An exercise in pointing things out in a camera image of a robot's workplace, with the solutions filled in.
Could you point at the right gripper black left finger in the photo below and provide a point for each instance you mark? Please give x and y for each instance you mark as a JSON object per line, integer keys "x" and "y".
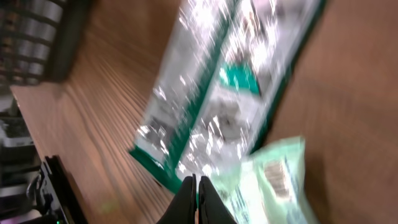
{"x": 183, "y": 206}

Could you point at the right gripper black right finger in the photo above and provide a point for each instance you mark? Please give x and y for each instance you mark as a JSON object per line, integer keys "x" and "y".
{"x": 211, "y": 209}

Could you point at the teal snack wrapper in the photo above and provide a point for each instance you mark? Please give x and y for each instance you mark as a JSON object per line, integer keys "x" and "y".
{"x": 268, "y": 186}

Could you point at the green gloves package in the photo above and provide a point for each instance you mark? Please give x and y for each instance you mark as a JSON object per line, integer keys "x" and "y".
{"x": 221, "y": 78}

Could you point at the grey plastic basket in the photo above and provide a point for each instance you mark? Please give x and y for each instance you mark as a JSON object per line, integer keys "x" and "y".
{"x": 40, "y": 39}

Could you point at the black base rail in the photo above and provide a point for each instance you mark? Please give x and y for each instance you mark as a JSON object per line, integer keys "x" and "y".
{"x": 52, "y": 196}

